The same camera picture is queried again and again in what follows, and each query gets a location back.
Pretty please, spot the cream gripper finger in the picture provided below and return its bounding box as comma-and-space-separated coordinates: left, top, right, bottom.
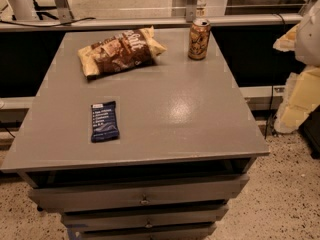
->
273, 25, 298, 52
274, 66, 320, 134

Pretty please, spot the middle drawer knob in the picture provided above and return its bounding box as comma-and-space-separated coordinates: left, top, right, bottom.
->
145, 220, 153, 229

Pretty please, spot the white pipe top left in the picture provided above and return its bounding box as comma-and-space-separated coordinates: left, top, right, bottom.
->
6, 0, 37, 21

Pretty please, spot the orange soda can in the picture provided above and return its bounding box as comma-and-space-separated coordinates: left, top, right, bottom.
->
188, 18, 211, 60

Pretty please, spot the brown chip bag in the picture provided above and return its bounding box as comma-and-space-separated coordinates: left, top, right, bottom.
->
78, 27, 166, 78

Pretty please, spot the grey metal post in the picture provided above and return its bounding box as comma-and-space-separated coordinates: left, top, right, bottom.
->
54, 0, 74, 23

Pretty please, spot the drawer knob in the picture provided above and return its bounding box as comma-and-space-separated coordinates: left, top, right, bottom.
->
140, 194, 150, 206
145, 220, 153, 229

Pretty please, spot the black hanging cable right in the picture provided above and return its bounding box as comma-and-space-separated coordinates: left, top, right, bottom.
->
264, 84, 276, 140

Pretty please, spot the black cable on rail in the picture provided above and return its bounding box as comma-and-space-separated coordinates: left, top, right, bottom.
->
0, 16, 97, 28

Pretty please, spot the top drawer knob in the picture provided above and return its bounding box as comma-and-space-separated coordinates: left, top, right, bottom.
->
140, 194, 150, 206

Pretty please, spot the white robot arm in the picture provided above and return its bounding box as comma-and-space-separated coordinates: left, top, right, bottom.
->
273, 0, 320, 134

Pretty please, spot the grey drawer cabinet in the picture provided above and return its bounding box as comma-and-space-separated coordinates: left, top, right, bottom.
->
2, 29, 268, 240

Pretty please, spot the blue snack bar wrapper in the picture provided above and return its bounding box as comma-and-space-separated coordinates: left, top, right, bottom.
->
91, 101, 120, 143

